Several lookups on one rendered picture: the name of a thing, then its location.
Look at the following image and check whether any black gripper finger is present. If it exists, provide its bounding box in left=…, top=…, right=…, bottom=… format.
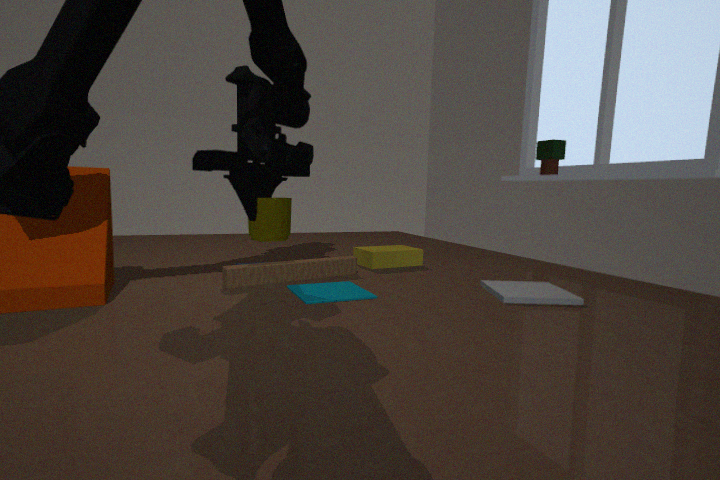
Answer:
left=223, top=175, right=263, bottom=221
left=258, top=177, right=288, bottom=198

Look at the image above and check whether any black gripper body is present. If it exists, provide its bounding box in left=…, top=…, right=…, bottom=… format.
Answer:
left=193, top=116, right=310, bottom=177

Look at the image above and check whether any brown long bar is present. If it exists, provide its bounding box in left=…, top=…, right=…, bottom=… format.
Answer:
left=222, top=256, right=357, bottom=288

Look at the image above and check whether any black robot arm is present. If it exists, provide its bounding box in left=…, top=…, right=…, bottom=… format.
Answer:
left=0, top=0, right=314, bottom=221

